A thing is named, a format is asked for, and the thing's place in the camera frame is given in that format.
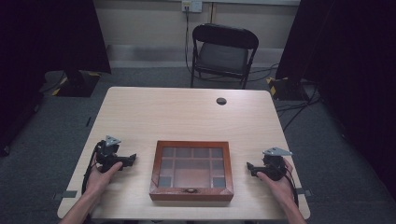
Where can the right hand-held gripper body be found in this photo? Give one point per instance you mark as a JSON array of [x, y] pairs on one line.
[[274, 166]]

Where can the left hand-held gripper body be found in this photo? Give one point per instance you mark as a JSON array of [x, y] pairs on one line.
[[107, 155]]

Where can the wooden box with glass lid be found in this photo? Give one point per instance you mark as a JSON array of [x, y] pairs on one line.
[[191, 169]]

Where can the person's right hand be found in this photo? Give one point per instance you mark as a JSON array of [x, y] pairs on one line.
[[283, 188]]

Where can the person's left hand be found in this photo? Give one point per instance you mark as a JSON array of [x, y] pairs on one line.
[[98, 180]]

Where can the grey tape strip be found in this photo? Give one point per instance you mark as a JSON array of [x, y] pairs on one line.
[[67, 194], [303, 192]]

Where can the black stand base with striped tape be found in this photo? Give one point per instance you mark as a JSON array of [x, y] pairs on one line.
[[286, 88], [77, 84]]

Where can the black folding chair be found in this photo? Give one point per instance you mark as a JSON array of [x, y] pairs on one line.
[[222, 56]]

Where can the dark curtain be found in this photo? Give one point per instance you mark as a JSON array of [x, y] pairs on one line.
[[351, 62], [46, 46]]

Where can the white wall socket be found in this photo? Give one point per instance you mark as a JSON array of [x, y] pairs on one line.
[[191, 5]]

